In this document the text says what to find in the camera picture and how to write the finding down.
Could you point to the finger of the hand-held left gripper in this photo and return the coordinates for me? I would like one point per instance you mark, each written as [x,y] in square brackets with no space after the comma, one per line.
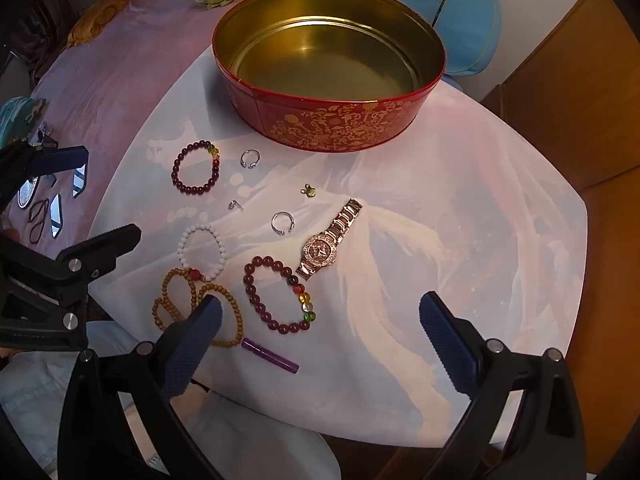
[65,158]
[100,247]

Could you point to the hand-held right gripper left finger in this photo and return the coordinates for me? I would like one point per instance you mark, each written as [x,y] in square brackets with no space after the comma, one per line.
[192,350]

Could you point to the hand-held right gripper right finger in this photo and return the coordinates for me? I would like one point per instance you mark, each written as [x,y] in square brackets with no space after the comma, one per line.
[445,340]

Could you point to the small silver earring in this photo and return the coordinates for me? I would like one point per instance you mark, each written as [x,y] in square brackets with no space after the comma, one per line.
[233,204]

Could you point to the rose gold wristwatch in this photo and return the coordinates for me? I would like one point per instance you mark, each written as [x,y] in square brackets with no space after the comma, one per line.
[320,250]

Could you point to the round gold metal tin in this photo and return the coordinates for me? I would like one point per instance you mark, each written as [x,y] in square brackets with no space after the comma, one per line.
[325,125]

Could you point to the small round mirror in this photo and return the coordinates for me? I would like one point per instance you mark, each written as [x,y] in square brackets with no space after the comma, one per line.
[26,194]

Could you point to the teal cloth item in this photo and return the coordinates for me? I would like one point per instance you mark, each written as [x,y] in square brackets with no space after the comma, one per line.
[17,115]

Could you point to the purple tube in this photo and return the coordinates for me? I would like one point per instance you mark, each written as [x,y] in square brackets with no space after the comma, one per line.
[270,356]

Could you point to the pink blanket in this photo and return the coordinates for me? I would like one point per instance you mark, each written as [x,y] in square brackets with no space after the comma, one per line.
[125,75]

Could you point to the person's light blue jeans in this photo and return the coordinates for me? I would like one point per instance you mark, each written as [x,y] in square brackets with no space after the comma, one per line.
[260,440]

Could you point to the yellow cushion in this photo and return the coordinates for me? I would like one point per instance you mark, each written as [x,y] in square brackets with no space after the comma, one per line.
[95,20]

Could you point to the small gold charm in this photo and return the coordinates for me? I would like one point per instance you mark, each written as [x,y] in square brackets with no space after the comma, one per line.
[309,191]

